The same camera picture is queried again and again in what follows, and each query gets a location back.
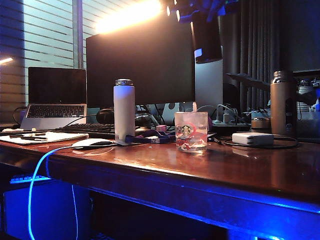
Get white power adapter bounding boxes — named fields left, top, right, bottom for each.
left=232, top=132, right=275, bottom=147

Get grey window post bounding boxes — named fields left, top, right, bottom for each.
left=72, top=0, right=85, bottom=70

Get white ribbed container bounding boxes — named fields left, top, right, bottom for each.
left=298, top=79, right=315, bottom=113

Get thin black cable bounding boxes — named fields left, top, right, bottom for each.
left=64, top=114, right=98, bottom=128

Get thick white cable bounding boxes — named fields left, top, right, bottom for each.
left=27, top=145, right=76, bottom=240

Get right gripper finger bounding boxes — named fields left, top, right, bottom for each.
left=207, top=0, right=240, bottom=23
left=174, top=0, right=198, bottom=25

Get white notepad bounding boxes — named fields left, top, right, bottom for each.
left=0, top=131, right=90, bottom=146

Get black keyboard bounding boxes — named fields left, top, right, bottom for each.
left=53, top=123, right=116, bottom=140

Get blue lit keyboard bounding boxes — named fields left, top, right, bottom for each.
left=9, top=174, right=52, bottom=185

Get horizontal window blinds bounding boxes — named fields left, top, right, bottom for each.
left=0, top=0, right=141, bottom=126

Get blue lit cabinet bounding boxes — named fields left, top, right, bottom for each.
left=2, top=183, right=91, bottom=240

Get white power strip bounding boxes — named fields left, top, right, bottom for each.
left=211, top=119, right=252, bottom=128

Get black tilted panel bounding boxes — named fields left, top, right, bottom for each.
left=224, top=72, right=272, bottom=92

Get white computer mouse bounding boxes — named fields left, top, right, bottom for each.
left=72, top=138, right=115, bottom=150

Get short black pen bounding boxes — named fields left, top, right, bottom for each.
left=208, top=136, right=224, bottom=146

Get blue lanyard strap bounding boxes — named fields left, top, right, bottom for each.
left=124, top=130, right=176, bottom=145

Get Starbucks glass cup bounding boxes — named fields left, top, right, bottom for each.
left=174, top=111, right=209, bottom=154

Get bronze metal thermos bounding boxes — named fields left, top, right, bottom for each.
left=270, top=70, right=298, bottom=137

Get large black computer monitor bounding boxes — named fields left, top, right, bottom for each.
left=86, top=1, right=196, bottom=110

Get open silver laptop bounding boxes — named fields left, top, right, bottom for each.
left=20, top=66, right=88, bottom=131

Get thin white cable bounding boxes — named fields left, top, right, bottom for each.
left=71, top=184, right=80, bottom=240

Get black thermos bottle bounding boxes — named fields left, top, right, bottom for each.
left=190, top=13, right=224, bottom=64

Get white thermos bottle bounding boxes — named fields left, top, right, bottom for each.
left=113, top=78, right=136, bottom=141

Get silver upright screen back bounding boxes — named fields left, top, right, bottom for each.
left=194, top=58, right=224, bottom=111

